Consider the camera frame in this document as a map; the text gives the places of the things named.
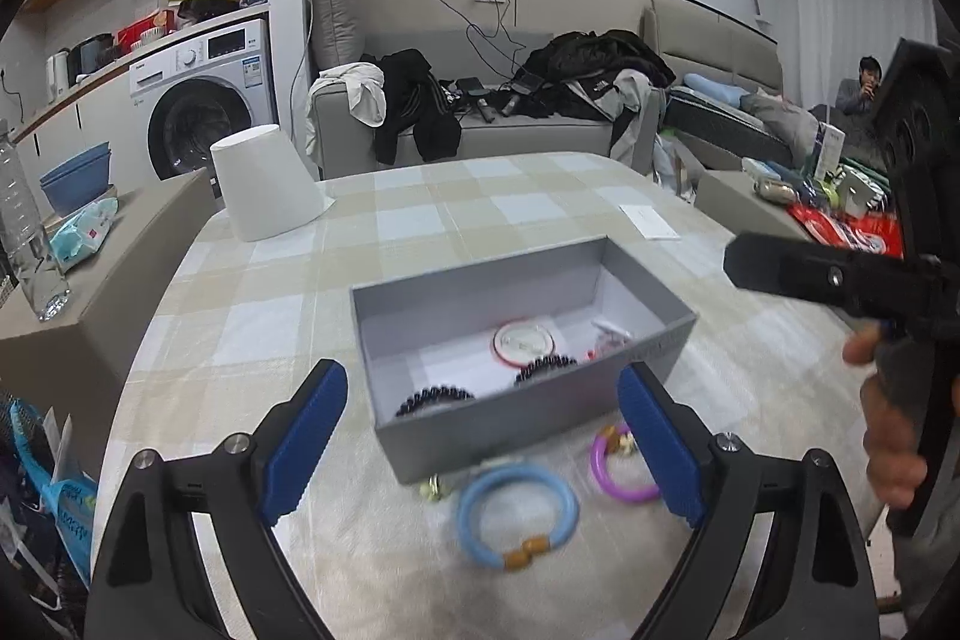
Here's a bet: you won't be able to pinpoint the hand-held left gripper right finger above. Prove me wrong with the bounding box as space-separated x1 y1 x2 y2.
616 361 878 640

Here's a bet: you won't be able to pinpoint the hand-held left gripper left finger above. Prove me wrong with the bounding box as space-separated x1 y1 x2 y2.
86 359 350 640

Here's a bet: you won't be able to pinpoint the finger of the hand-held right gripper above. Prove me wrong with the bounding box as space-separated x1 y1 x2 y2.
724 233 942 315

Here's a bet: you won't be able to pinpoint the purple bangle with charm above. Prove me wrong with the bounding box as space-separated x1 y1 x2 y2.
589 426 665 506

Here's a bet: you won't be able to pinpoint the black bead bracelet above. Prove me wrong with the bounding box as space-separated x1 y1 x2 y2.
514 355 578 386
396 387 476 417

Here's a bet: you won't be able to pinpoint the grey cardboard box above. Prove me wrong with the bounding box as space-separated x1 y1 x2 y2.
350 236 698 486

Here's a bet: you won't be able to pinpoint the blue bangle with amber beads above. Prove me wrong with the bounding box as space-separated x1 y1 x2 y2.
456 464 580 570

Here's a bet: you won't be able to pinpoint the red ring bracelet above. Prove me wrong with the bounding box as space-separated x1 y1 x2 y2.
493 321 554 363

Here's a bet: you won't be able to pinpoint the person's right forearm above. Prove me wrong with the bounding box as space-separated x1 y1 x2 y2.
892 482 960 622

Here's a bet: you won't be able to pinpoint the person's right hand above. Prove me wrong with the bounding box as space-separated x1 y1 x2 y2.
841 323 927 510

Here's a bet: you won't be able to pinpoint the red packaging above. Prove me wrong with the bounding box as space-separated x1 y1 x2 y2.
787 205 905 259

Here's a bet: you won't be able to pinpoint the beige side table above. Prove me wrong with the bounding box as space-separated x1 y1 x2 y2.
694 167 908 259

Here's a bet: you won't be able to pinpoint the white upright carton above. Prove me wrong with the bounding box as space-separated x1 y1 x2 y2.
814 122 847 180

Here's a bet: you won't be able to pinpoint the white paper card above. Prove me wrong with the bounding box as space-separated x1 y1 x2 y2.
619 203 682 241

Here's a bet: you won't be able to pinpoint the checked tablecloth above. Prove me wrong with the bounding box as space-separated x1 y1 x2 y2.
90 151 893 640

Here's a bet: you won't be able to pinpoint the dark mattress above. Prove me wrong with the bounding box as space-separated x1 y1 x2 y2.
664 74 818 165

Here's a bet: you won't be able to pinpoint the brown cardboard carton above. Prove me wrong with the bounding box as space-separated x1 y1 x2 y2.
0 166 218 483

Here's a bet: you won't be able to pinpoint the grey and white jacket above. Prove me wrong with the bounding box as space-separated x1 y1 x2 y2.
585 68 665 172

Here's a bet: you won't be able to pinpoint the blue plastic bag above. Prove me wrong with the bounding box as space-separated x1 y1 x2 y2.
7 400 98 581

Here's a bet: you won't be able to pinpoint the white tapered container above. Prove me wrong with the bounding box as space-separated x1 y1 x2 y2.
210 124 336 244

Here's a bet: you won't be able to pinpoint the black jacket pile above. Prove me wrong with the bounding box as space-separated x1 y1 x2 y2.
517 29 676 120

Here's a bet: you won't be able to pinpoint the grey sofa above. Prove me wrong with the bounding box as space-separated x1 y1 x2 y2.
310 31 668 180

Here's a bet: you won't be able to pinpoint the wet wipes pack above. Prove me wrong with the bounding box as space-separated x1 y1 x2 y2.
49 197 121 274

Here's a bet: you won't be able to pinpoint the clear plastic water bottle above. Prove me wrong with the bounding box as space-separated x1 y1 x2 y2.
0 119 72 322

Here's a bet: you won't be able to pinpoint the blue plastic basins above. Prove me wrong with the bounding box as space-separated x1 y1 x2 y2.
39 142 113 214

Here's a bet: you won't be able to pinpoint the white garment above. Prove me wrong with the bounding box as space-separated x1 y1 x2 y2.
307 61 387 127

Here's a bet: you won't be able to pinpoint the black garment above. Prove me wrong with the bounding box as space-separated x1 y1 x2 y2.
360 47 462 167

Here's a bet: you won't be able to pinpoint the white washing machine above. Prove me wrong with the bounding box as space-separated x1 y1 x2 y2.
129 17 272 184

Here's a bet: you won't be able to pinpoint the grey pillow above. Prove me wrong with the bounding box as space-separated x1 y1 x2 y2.
311 0 366 73

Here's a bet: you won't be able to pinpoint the white kettle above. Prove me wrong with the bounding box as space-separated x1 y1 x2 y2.
46 50 72 103

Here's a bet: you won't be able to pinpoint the red box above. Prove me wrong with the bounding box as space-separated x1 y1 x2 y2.
115 14 177 52

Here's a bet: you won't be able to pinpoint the black kitchen appliance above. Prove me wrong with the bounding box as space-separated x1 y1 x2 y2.
70 34 115 79

